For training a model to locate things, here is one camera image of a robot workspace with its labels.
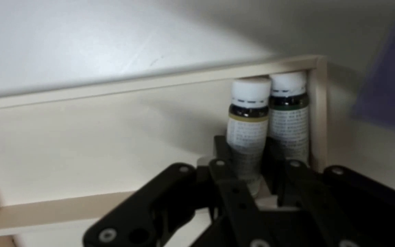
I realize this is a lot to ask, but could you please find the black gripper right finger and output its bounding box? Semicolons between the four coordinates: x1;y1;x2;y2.
261;136;395;247

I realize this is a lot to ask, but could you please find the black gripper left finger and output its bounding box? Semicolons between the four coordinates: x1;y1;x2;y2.
80;135;277;247

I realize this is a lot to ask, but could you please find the shallow wooden compartment tray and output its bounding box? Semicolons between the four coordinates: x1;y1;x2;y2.
0;54;330;241

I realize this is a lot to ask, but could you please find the small bottle dark green content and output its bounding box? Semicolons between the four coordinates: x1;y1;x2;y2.
266;70;311;167

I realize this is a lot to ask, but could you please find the purple mat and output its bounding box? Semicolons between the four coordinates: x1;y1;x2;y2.
349;0;395;135

